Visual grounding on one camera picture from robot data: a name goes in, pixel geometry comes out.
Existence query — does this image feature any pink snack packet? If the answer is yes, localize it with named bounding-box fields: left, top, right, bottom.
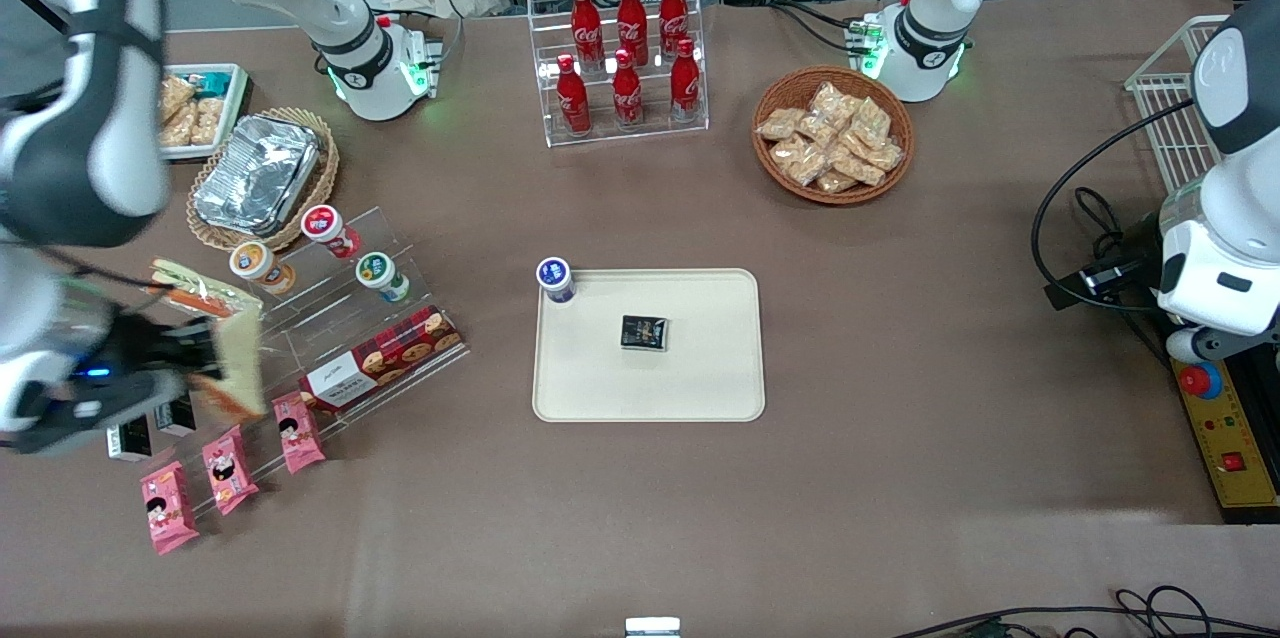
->
left=271, top=389, right=328, bottom=476
left=139, top=460, right=200, bottom=557
left=201, top=424, right=261, bottom=518

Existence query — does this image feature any round brown wicker basket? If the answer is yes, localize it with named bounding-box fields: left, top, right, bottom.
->
left=751, top=66, right=917, bottom=208

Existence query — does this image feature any red plaid cookie box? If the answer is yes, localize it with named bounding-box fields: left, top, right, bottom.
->
left=299, top=304, right=465, bottom=414

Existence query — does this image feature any red lid cup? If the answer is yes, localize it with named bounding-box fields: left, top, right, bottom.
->
left=300, top=204, right=362, bottom=261

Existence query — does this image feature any small black carton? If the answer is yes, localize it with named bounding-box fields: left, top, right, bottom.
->
left=154, top=395, right=198, bottom=439
left=106, top=415, right=154, bottom=464
left=619, top=314, right=670, bottom=353

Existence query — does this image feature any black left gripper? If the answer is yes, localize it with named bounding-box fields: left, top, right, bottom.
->
left=1044, top=216, right=1167, bottom=312

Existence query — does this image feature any clear acrylic stepped display stand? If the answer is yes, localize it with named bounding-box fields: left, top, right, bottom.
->
left=150, top=206, right=472, bottom=521

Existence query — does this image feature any black floor cable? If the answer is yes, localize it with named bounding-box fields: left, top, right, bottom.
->
left=888, top=585, right=1280, bottom=638

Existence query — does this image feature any black looping cable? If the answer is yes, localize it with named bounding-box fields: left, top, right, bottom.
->
left=1031, top=95, right=1201, bottom=315

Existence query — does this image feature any beige plastic tray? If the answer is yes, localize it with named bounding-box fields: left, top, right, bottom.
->
left=531, top=267, right=768, bottom=424

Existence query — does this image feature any white rectangular snack bin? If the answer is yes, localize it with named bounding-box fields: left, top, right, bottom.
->
left=158, top=62, right=252, bottom=163

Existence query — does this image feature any clear acrylic bottle rack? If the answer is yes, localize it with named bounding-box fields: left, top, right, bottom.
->
left=526, top=0, right=711, bottom=150

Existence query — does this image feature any silver foil container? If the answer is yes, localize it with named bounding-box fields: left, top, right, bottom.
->
left=192, top=114, right=324, bottom=238

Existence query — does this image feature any white wire basket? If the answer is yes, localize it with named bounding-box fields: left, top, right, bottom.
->
left=1124, top=14, right=1232, bottom=195

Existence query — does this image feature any orange lid cup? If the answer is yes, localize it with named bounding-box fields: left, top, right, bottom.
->
left=228, top=240, right=298, bottom=296

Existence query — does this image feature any green lid cup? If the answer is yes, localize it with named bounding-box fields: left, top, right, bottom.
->
left=355, top=251, right=412, bottom=305

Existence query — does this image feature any yellow control box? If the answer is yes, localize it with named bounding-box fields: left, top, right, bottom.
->
left=1169, top=358, right=1280, bottom=525

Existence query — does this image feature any red cola bottle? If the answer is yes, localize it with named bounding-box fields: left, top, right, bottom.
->
left=658, top=0, right=690, bottom=60
left=570, top=0, right=605, bottom=71
left=669, top=37, right=702, bottom=123
left=611, top=48, right=645, bottom=130
left=616, top=0, right=650, bottom=68
left=555, top=53, right=592, bottom=137

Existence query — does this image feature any oval light wicker basket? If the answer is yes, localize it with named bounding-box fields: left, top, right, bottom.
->
left=185, top=107, right=342, bottom=255

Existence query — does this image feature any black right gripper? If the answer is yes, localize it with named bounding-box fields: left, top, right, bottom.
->
left=18, top=316, right=224, bottom=456

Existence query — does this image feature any blue lid cup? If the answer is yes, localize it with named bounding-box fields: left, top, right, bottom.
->
left=535, top=256, right=578, bottom=307

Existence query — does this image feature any triangle sandwich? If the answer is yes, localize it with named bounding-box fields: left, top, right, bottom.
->
left=188, top=308, right=268, bottom=425
left=148, top=257, right=265, bottom=321

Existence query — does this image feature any red emergency stop button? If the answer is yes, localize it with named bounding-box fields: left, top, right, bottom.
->
left=1177, top=361, right=1224, bottom=402

